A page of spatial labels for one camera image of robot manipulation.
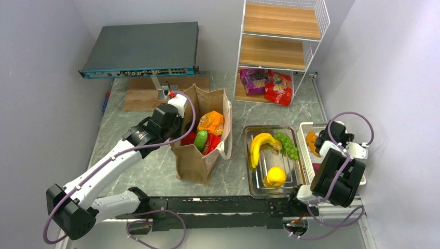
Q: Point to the orange snack bag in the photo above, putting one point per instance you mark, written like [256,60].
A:
[212,122]

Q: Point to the red snack bag shelf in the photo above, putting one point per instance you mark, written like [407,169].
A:
[279,88]
[211,144]

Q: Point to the green leafy vegetable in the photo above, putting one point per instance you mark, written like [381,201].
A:
[201,139]

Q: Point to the red apple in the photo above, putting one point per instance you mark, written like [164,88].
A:
[189,139]

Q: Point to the brown burlap grocery bag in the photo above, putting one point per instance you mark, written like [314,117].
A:
[191,164]

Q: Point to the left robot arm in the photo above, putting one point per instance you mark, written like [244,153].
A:
[76,207]

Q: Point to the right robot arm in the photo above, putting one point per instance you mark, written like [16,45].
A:
[334,165]

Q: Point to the purple snack bag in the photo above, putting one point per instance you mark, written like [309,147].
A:
[254,81]

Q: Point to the yellow banana bunch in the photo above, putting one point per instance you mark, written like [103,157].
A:
[257,142]

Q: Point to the stainless steel tray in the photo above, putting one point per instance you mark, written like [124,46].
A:
[291,162]

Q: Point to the green grapes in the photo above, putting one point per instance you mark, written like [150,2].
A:
[287,144]

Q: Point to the yellow lemon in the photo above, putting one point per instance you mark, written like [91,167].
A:
[275,177]

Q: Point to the wooden base board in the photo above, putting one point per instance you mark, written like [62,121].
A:
[142,95]

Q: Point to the orange carrot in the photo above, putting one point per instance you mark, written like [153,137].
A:
[310,142]

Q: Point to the white plastic basket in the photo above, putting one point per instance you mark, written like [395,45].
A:
[307,157]

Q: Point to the purple eggplant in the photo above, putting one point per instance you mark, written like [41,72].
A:
[316,167]

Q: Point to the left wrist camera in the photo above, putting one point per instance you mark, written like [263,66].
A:
[179,101]

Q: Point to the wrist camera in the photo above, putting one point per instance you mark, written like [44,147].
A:
[179,101]
[357,151]

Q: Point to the metal switch stand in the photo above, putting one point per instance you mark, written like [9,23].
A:
[163,86]

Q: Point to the grey network switch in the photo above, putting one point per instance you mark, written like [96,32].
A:
[144,50]

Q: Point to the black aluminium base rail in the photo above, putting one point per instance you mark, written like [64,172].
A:
[218,222]

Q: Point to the white wire shelf rack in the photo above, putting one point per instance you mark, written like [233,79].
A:
[282,36]

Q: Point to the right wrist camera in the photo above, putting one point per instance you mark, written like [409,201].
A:
[357,151]

